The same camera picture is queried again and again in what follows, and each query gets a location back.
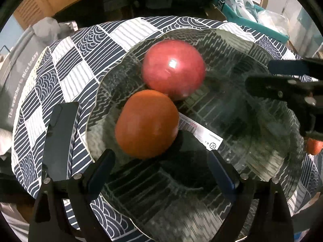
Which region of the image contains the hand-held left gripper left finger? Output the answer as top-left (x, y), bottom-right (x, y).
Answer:
top-left (29, 149), bottom-right (116, 242)

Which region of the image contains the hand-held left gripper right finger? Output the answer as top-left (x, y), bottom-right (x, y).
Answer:
top-left (207, 150), bottom-right (294, 242)

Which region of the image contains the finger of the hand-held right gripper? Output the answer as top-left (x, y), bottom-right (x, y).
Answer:
top-left (245, 74), bottom-right (323, 140)
top-left (267, 58), bottom-right (323, 77)

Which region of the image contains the clear glass plate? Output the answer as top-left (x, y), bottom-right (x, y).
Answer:
top-left (86, 28), bottom-right (307, 240)

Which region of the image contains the orange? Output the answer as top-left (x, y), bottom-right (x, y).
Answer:
top-left (115, 89), bottom-right (180, 160)
top-left (306, 137), bottom-right (323, 156)

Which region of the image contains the red apple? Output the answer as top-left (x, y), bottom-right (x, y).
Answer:
top-left (141, 40), bottom-right (206, 101)

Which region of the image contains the clear plastic bag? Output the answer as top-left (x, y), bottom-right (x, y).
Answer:
top-left (257, 9), bottom-right (289, 34)

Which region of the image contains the white paper label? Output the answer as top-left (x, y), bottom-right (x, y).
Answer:
top-left (178, 113), bottom-right (224, 152)

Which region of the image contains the teal cardboard box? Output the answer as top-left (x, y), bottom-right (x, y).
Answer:
top-left (213, 0), bottom-right (289, 43)

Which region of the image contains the navy white patterned tablecloth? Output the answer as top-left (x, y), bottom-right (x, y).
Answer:
top-left (11, 16), bottom-right (323, 235)

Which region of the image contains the grey bag with white print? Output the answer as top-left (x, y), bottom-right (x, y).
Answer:
top-left (0, 26), bottom-right (60, 129)

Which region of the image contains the grey cloth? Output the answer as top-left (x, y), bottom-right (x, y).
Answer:
top-left (33, 17), bottom-right (62, 44)

